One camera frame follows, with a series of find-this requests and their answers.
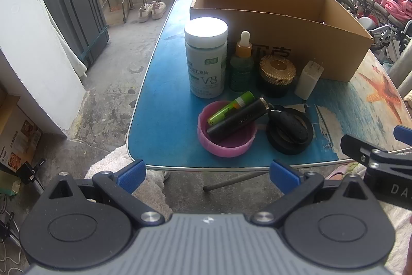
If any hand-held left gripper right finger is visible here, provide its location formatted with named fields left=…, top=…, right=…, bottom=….
left=250, top=160, right=369, bottom=228

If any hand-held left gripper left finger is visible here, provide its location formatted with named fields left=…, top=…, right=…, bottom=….
left=48, top=159, right=165, bottom=229

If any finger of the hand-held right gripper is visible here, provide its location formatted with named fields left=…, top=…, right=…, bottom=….
left=340, top=133, right=412, bottom=168
left=393, top=125, right=412, bottom=146

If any black tape roll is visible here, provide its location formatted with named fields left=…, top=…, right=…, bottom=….
left=265, top=104, right=314, bottom=156

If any black key fob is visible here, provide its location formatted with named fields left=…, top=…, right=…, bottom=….
left=269, top=109, right=309, bottom=143

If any pink plastic lid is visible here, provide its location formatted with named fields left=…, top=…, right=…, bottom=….
left=197, top=100, right=258, bottom=158

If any black cylinder tube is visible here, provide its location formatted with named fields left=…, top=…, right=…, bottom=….
left=206, top=97, right=269, bottom=144

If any white charger plug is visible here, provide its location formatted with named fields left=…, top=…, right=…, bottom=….
left=294, top=60, right=324, bottom=100

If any green glue stick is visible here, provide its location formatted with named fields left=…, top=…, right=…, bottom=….
left=207, top=90, right=256, bottom=127

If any gold lid dark jar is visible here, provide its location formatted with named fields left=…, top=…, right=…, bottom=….
left=257, top=54, right=297, bottom=98

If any brown cardboard box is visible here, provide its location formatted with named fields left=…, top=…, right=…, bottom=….
left=190, top=0, right=374, bottom=83

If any green dropper bottle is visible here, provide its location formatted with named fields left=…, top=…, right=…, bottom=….
left=229, top=31, right=255, bottom=93

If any metal table leg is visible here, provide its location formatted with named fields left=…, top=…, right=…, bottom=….
left=203, top=169, right=269, bottom=192

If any wheelchair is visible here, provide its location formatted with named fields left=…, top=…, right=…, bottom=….
left=352, top=0, right=412, bottom=66

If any black power adapter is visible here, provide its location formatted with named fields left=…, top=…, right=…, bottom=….
left=16, top=159, right=46, bottom=185

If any grey seat cushion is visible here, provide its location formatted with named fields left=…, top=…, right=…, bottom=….
left=358, top=16, right=378, bottom=31

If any printed cardboard box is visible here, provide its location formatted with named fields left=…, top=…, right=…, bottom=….
left=0, top=95, right=44, bottom=173

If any white vitamin bottle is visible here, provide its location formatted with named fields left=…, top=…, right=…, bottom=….
left=184, top=18, right=229, bottom=99

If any pink blanket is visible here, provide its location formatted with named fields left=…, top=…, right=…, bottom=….
left=368, top=0, right=412, bottom=20

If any grey folded panel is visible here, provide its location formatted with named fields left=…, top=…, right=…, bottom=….
left=31, top=0, right=110, bottom=69

